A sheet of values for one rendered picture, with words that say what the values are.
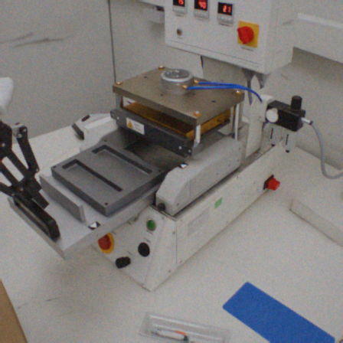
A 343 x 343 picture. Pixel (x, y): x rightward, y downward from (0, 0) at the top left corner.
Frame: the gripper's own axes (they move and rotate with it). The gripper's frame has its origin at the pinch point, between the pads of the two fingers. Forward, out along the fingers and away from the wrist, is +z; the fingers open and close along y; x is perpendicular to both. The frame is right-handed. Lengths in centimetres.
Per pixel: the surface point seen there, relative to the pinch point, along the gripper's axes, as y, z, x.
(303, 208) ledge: -47, 44, 31
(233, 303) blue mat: -11.8, 34.1, 33.0
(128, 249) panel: -6.6, 25.7, 7.7
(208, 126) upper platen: -37.9, 12.6, 10.6
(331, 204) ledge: -52, 45, 37
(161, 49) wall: -103, 56, -78
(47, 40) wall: -76, 45, -142
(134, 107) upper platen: -32.4, 9.0, -7.4
